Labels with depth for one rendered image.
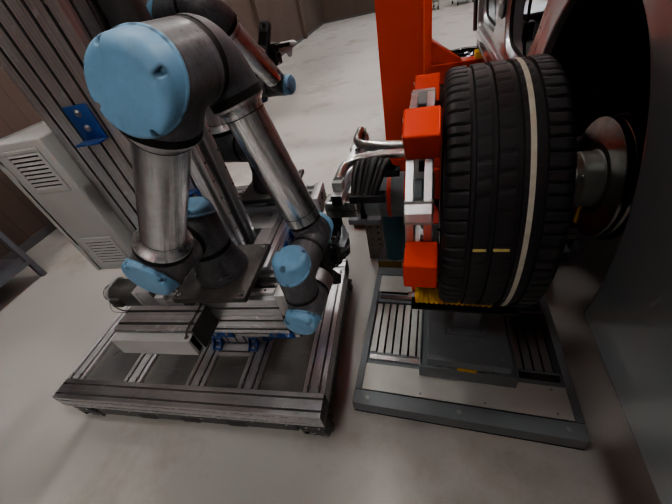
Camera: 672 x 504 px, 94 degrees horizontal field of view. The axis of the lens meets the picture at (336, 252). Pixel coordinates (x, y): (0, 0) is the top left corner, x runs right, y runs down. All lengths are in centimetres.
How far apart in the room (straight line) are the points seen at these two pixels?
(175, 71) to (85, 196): 77
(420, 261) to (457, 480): 91
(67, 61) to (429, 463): 160
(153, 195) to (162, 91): 20
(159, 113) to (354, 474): 131
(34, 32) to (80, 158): 30
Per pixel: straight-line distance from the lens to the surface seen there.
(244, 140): 61
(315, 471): 147
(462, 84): 82
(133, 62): 47
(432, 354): 135
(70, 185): 118
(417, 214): 73
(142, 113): 48
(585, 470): 154
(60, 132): 115
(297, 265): 59
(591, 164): 106
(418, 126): 69
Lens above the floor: 138
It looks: 40 degrees down
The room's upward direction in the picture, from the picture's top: 14 degrees counter-clockwise
